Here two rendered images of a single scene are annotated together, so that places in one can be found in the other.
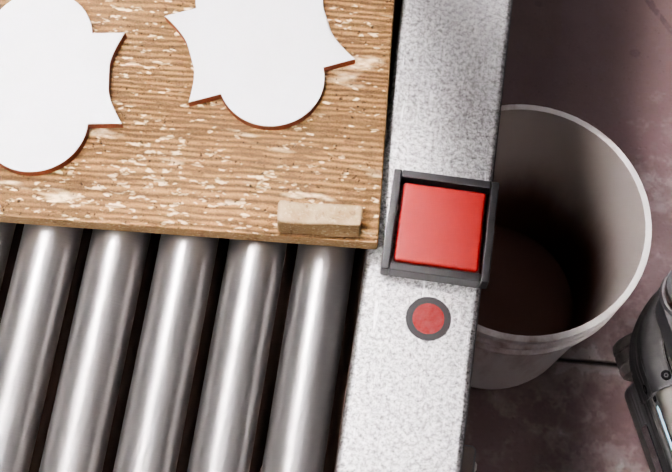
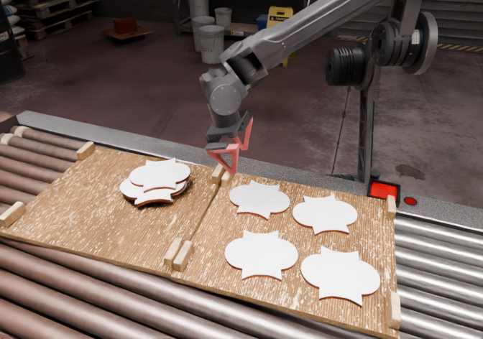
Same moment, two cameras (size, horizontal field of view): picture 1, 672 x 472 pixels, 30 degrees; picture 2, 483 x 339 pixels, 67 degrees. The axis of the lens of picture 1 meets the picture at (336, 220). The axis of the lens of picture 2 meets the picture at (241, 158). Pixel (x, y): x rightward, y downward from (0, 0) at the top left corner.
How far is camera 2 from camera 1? 0.88 m
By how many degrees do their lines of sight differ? 53
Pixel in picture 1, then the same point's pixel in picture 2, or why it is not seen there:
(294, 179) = (374, 215)
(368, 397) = (438, 216)
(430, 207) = (378, 191)
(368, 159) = (365, 199)
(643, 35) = not seen: hidden behind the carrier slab
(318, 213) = (392, 203)
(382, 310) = (409, 209)
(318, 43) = (328, 200)
